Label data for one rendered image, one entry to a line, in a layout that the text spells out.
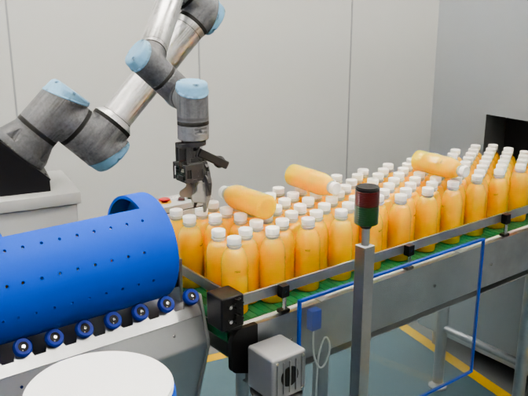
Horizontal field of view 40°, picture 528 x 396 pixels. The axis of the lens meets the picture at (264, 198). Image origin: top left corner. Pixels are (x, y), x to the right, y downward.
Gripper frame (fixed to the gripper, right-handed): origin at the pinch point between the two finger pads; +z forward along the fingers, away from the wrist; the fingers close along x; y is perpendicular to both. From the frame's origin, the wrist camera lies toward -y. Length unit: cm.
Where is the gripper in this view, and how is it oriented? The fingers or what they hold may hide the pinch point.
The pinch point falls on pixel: (201, 205)
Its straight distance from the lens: 215.2
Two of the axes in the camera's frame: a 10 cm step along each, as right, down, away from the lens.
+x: 6.1, 2.3, -7.6
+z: 0.0, 9.6, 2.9
